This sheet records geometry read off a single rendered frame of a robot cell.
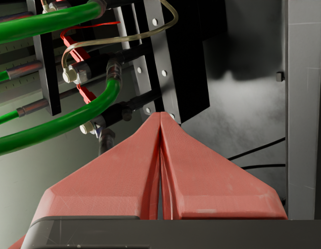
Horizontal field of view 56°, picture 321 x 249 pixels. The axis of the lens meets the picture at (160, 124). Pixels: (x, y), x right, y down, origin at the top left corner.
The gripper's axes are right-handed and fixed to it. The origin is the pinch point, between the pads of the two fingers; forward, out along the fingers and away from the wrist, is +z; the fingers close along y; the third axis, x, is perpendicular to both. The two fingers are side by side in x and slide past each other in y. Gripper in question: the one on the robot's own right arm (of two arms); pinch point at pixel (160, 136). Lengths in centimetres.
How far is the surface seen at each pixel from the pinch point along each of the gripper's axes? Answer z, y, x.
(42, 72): 40.2, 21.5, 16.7
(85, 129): 25.3, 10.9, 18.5
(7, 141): 8.2, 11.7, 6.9
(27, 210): 36, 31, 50
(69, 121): 10.6, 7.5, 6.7
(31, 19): 12.7, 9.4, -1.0
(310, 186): 18.5, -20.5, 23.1
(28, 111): 38, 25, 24
